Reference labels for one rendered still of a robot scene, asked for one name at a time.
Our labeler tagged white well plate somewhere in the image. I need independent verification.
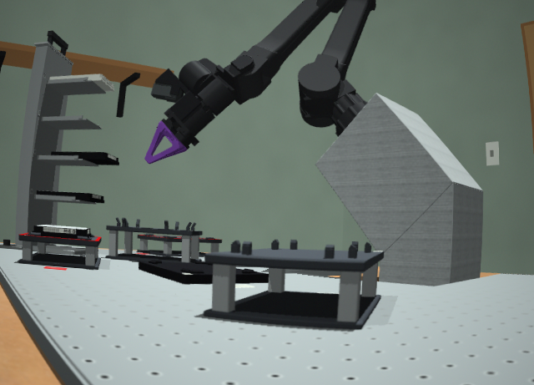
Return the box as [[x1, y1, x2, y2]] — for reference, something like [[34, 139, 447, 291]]
[[49, 74, 114, 92]]

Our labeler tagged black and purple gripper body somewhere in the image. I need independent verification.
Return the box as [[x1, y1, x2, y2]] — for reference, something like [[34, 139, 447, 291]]
[[162, 96, 215, 149]]

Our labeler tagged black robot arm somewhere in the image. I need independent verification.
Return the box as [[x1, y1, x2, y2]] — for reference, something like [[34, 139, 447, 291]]
[[151, 0, 376, 137]]

